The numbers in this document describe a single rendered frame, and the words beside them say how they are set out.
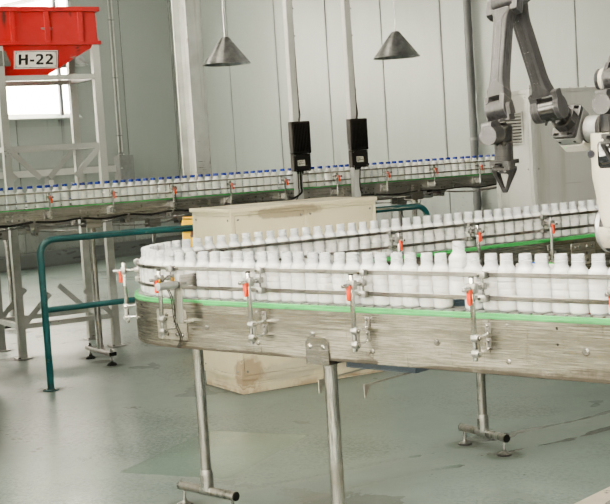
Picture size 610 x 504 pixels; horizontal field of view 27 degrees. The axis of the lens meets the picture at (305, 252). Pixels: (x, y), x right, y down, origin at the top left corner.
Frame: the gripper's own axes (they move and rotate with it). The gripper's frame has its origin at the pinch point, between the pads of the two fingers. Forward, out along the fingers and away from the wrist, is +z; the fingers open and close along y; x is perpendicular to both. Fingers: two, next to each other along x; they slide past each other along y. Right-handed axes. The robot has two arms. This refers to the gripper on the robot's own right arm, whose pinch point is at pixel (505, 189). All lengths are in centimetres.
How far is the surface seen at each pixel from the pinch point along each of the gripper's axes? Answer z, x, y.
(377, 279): 26.1, -37.2, 15.4
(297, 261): 23, -70, 5
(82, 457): 152, -276, -135
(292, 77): -36, -351, -537
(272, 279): 29, -81, 3
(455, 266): 20.3, -8.8, 21.9
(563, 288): 24.3, 26.1, 31.1
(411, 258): 19.1, -25.0, 16.6
